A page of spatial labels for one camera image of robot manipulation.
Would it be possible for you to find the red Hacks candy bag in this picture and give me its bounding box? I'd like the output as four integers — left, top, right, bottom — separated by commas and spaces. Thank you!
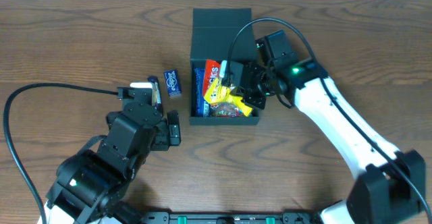
202, 59, 221, 96

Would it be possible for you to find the dark green open box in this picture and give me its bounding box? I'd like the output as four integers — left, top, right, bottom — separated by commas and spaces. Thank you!
189, 8, 259, 126

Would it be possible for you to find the left black cable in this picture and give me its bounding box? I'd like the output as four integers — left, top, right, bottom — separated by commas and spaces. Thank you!
2, 82, 119, 224

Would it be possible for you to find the right black cable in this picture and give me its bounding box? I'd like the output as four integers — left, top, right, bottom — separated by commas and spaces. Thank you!
225, 17, 431, 218

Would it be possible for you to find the yellow candy bag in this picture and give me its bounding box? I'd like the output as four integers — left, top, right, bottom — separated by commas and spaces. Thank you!
204, 78, 253, 117

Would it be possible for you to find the Haribo gummy worms bag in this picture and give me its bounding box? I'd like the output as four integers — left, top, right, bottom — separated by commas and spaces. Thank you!
210, 103, 244, 117

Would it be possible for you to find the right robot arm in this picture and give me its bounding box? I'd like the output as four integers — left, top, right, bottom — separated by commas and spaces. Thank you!
236, 30, 430, 223

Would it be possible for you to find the blue Eclipse gum pack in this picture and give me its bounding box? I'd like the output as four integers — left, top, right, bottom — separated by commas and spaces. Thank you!
164, 69, 182, 97

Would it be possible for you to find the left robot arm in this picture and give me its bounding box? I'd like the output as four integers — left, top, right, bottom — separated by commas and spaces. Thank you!
41, 87, 181, 223

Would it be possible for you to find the long blue snack bar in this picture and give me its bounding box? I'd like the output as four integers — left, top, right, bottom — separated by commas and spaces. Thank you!
194, 68, 210, 117

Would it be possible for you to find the black cable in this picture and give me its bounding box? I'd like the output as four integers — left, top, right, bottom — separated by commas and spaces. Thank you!
2, 82, 119, 224
225, 17, 431, 218

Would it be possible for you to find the dark blue chocolate bar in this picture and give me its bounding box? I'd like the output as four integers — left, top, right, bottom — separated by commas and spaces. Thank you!
148, 76, 163, 113

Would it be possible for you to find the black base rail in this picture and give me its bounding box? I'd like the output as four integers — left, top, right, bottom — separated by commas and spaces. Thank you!
140, 211, 323, 224

